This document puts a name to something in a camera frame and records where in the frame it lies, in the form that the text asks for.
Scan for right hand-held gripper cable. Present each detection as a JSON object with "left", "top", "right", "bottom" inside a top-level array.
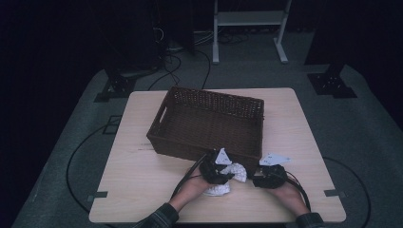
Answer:
[{"left": 284, "top": 170, "right": 312, "bottom": 212}]

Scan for bundle of black floor cables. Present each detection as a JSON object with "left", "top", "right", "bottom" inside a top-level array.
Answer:
[{"left": 146, "top": 27, "right": 212, "bottom": 91}]

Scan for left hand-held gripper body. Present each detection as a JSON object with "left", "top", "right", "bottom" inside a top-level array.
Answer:
[{"left": 199, "top": 147, "right": 236, "bottom": 185}]

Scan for black stand base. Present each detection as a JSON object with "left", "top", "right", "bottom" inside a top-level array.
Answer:
[
  {"left": 306, "top": 62, "right": 358, "bottom": 100},
  {"left": 93, "top": 66, "right": 160, "bottom": 104}
]

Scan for dark brown woven basket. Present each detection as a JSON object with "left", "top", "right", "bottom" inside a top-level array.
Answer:
[{"left": 145, "top": 85, "right": 266, "bottom": 171}]

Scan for grey tape strip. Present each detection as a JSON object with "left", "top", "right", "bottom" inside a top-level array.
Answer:
[
  {"left": 323, "top": 188, "right": 347, "bottom": 199},
  {"left": 86, "top": 191, "right": 109, "bottom": 203}
]

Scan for white metal stand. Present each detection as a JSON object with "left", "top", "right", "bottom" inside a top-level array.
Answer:
[{"left": 212, "top": 0, "right": 293, "bottom": 66}]

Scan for black tape square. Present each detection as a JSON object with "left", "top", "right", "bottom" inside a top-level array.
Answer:
[{"left": 101, "top": 115, "right": 124, "bottom": 135}]

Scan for person's right hand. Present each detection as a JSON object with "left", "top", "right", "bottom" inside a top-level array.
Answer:
[{"left": 268, "top": 181, "right": 308, "bottom": 219}]

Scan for white cloth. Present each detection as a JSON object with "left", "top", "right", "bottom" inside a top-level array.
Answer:
[{"left": 202, "top": 162, "right": 248, "bottom": 198}]

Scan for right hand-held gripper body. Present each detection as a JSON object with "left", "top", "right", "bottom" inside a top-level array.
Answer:
[{"left": 258, "top": 152, "right": 292, "bottom": 190}]

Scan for black floor cable loop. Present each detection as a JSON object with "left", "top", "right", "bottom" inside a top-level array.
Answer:
[
  {"left": 322, "top": 156, "right": 372, "bottom": 228},
  {"left": 65, "top": 123, "right": 119, "bottom": 214}
]

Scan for person's left hand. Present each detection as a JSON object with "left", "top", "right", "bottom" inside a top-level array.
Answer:
[{"left": 175, "top": 168, "right": 219, "bottom": 209}]

